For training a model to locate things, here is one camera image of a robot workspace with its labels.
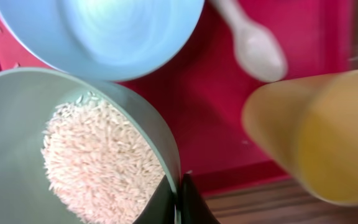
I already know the green bowl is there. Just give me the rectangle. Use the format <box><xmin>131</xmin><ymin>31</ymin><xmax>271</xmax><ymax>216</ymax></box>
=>
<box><xmin>0</xmin><ymin>67</ymin><xmax>181</xmax><ymax>224</ymax></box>

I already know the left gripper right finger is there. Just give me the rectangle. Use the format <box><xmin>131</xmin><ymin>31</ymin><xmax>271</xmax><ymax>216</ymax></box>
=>
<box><xmin>180</xmin><ymin>174</ymin><xmax>220</xmax><ymax>224</ymax></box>

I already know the light blue bowl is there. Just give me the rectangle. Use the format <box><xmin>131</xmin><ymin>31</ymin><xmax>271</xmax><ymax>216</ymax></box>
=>
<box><xmin>0</xmin><ymin>0</ymin><xmax>204</xmax><ymax>81</ymax></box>

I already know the white plastic spoon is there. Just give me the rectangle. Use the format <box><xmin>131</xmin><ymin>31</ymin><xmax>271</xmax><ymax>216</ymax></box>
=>
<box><xmin>210</xmin><ymin>0</ymin><xmax>288</xmax><ymax>83</ymax></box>

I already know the white rice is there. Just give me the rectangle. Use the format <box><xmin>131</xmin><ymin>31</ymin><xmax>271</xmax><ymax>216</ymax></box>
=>
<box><xmin>41</xmin><ymin>92</ymin><xmax>165</xmax><ymax>224</ymax></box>

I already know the yellow plastic cup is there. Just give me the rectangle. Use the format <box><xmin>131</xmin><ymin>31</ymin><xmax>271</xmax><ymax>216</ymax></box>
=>
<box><xmin>241</xmin><ymin>70</ymin><xmax>358</xmax><ymax>206</ymax></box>

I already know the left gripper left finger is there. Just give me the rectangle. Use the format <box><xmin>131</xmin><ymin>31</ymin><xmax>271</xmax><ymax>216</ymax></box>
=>
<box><xmin>133</xmin><ymin>176</ymin><xmax>175</xmax><ymax>224</ymax></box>

